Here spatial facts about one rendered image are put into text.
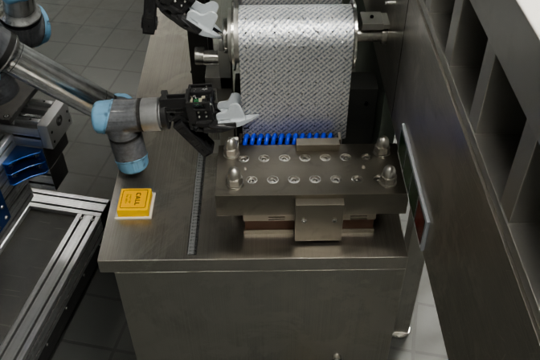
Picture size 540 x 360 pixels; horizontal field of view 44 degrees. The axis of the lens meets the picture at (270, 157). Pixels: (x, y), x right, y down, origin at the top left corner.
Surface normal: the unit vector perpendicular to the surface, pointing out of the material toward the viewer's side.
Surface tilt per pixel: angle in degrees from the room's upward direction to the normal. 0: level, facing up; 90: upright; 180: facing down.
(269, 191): 0
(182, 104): 90
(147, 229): 0
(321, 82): 90
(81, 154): 0
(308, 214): 90
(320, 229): 90
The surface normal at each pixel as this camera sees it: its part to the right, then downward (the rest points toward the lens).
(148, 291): 0.01, 0.66
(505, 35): -1.00, 0.01
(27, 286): 0.00, -0.75
